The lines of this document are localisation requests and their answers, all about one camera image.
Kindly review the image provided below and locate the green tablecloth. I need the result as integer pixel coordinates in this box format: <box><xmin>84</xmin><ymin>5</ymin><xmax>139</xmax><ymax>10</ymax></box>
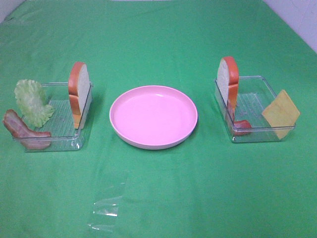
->
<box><xmin>0</xmin><ymin>0</ymin><xmax>317</xmax><ymax>238</ymax></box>

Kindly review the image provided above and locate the right clear plastic tray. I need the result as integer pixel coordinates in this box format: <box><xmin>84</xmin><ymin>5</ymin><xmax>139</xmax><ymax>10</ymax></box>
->
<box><xmin>214</xmin><ymin>75</ymin><xmax>296</xmax><ymax>143</ymax></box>

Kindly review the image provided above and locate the left clear plastic tray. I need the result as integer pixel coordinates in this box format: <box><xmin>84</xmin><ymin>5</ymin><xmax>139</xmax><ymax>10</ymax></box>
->
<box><xmin>12</xmin><ymin>82</ymin><xmax>93</xmax><ymax>152</ymax></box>

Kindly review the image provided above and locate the clear plastic tray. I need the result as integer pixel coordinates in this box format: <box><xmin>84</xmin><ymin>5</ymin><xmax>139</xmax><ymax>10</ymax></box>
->
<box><xmin>214</xmin><ymin>75</ymin><xmax>296</xmax><ymax>143</ymax></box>
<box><xmin>12</xmin><ymin>82</ymin><xmax>93</xmax><ymax>152</ymax></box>

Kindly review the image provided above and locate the yellow cheese slice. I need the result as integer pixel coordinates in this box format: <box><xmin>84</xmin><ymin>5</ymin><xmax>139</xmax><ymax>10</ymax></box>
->
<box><xmin>262</xmin><ymin>89</ymin><xmax>300</xmax><ymax>139</ymax></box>

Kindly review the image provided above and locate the toast bread slice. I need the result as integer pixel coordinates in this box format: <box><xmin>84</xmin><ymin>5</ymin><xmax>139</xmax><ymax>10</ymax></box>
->
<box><xmin>217</xmin><ymin>56</ymin><xmax>239</xmax><ymax>110</ymax></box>
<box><xmin>68</xmin><ymin>61</ymin><xmax>92</xmax><ymax>129</ymax></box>

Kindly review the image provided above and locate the pink round plate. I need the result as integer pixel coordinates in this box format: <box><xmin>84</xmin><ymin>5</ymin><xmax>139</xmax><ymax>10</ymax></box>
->
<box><xmin>109</xmin><ymin>85</ymin><xmax>198</xmax><ymax>150</ymax></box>

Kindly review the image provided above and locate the clear plastic film sheet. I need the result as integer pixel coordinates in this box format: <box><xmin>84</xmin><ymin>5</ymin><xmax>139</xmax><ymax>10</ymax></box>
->
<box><xmin>87</xmin><ymin>171</ymin><xmax>129</xmax><ymax>232</ymax></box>

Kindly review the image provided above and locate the green lettuce leaf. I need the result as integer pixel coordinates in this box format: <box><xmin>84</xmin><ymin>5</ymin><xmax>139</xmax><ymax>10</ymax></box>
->
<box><xmin>14</xmin><ymin>79</ymin><xmax>54</xmax><ymax>127</ymax></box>

